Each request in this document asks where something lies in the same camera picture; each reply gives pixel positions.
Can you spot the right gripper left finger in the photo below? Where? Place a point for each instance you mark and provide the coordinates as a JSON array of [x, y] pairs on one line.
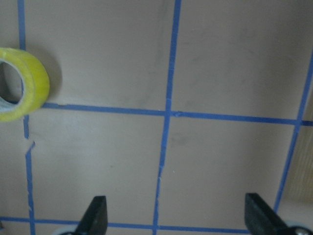
[[95, 219]]

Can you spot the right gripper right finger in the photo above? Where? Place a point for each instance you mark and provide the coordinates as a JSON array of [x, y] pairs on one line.
[[260, 219]]

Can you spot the yellow tape roll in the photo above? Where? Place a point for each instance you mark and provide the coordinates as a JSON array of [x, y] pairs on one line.
[[35, 84]]

